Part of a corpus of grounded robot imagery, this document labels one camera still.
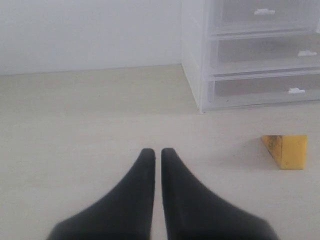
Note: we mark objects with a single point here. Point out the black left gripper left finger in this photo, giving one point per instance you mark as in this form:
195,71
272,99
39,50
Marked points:
125,213

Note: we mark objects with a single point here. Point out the clear middle wide drawer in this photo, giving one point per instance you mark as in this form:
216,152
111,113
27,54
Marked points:
228,56

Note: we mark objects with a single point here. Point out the clear wide drawer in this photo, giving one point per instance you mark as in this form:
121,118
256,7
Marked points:
262,90
228,56

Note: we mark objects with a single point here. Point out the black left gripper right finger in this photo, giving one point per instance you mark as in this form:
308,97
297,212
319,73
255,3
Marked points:
193,212

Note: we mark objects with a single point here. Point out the yellow cheese wedge block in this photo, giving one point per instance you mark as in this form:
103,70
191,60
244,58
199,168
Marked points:
288,151

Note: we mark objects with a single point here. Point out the white plastic drawer cabinet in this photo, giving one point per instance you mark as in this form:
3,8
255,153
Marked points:
196,39

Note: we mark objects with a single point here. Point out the clear top left drawer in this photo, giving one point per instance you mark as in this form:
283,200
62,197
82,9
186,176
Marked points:
257,16

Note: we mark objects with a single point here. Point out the clear bottom wide drawer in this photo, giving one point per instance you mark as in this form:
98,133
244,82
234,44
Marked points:
262,90

